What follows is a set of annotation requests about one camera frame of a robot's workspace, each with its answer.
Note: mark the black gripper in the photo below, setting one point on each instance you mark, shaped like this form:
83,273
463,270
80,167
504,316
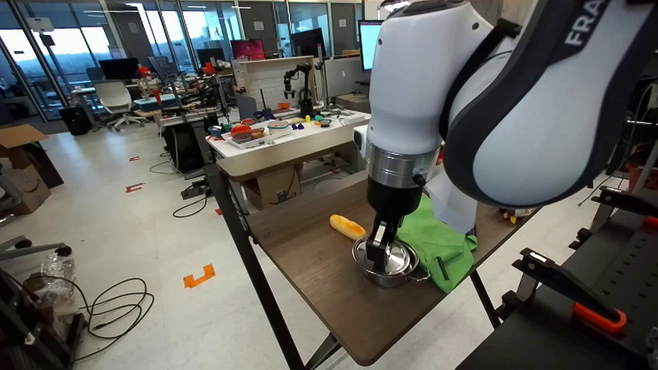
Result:
389,209

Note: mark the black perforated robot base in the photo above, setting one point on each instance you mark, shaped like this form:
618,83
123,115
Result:
544,331

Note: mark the white franka robot arm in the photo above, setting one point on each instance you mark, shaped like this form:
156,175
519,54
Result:
520,113

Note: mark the small steel pot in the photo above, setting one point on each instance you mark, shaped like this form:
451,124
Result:
389,283

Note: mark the green cloth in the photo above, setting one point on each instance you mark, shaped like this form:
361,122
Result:
445,253

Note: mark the cardboard box under table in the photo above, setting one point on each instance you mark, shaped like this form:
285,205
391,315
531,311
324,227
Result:
275,186

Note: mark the white table with clutter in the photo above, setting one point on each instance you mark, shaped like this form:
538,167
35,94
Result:
286,130

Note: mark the black clamp with orange handle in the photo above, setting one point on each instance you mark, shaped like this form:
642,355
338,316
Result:
587,304

